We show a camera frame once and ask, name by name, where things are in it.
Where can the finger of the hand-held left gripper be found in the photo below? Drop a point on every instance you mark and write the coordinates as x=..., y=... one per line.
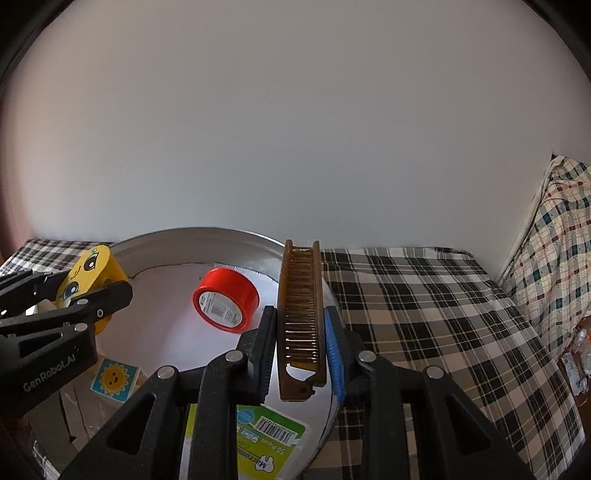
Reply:
x=27, y=288
x=106, y=300

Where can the brown cardboard piece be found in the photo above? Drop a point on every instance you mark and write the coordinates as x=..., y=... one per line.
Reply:
x=83, y=424

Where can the plaid pillow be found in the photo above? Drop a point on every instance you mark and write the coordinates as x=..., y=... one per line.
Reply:
x=554, y=240

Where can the crumpled plastic wrapping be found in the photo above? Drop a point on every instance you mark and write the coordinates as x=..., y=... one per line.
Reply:
x=577, y=364

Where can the brown folding comb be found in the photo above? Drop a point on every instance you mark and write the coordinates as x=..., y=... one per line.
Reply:
x=300, y=314

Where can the red tape roll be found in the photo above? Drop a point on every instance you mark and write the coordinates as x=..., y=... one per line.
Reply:
x=231, y=286

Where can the toy block with sun print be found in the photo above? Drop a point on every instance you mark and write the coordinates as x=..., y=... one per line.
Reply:
x=113, y=381

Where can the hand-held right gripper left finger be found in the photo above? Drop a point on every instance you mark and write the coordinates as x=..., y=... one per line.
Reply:
x=263, y=355

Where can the round blue cookie tin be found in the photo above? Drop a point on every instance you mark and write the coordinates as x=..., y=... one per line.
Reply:
x=258, y=258

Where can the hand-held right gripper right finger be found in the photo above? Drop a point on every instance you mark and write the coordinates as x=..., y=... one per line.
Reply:
x=334, y=360

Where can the black and white plaid blanket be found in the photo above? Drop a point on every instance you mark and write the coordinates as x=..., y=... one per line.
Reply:
x=438, y=323

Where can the clear plastic box green label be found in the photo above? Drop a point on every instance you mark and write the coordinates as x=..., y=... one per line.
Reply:
x=277, y=443

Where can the yellow toy block with face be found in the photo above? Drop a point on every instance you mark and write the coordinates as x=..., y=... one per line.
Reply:
x=92, y=265

